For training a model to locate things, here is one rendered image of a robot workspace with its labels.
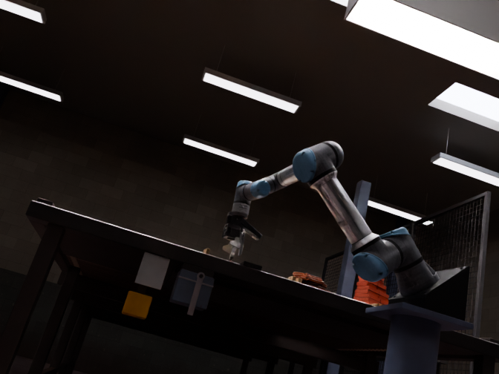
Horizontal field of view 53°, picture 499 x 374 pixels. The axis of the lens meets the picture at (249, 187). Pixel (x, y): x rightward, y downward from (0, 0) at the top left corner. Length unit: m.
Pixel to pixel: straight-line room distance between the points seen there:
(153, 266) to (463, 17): 2.76
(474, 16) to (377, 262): 2.48
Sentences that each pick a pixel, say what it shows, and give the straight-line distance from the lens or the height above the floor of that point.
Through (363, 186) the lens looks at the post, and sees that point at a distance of 4.60.
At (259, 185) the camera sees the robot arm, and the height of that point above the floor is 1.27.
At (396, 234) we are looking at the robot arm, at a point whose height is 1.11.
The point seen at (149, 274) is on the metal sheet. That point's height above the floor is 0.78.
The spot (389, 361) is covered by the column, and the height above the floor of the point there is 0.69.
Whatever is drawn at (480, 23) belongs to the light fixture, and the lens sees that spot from 3.91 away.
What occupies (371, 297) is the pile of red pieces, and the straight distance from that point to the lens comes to 3.14.
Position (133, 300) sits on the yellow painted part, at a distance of 1.90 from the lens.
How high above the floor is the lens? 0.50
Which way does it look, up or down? 21 degrees up
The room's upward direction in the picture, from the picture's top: 15 degrees clockwise
